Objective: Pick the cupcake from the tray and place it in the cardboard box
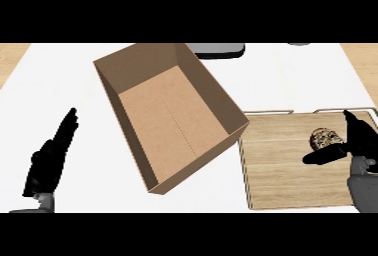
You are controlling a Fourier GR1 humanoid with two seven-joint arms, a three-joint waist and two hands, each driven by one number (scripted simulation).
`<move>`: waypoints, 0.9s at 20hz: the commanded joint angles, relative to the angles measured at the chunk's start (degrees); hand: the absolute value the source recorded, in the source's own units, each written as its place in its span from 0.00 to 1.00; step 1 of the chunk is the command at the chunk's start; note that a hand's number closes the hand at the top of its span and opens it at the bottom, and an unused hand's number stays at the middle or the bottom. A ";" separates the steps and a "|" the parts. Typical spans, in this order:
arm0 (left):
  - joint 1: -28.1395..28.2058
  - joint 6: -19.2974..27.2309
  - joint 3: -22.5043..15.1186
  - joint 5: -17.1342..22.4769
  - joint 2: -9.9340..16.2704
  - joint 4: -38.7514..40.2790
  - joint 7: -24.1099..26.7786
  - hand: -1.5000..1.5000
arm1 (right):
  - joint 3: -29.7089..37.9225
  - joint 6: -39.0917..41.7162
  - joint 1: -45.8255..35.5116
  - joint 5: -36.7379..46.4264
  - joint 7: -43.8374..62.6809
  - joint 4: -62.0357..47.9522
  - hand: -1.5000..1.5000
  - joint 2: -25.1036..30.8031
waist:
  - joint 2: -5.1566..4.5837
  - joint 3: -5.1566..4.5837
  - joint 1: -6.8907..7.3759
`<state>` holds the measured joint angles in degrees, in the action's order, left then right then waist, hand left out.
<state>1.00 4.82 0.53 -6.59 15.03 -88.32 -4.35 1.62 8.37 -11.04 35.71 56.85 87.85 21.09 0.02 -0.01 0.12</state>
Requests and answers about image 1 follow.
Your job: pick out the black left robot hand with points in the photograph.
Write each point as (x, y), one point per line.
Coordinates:
(49, 156)

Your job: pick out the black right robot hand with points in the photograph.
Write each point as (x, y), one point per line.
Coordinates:
(362, 140)

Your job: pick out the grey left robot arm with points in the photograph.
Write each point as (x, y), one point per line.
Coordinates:
(39, 204)

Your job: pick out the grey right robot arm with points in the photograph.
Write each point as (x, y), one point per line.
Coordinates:
(364, 186)

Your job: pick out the chocolate chip cupcake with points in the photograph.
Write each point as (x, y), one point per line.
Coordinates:
(324, 138)

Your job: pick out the brown cardboard box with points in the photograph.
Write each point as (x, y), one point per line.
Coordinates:
(170, 113)

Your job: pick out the grey and black appliance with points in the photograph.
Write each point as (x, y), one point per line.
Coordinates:
(218, 50)

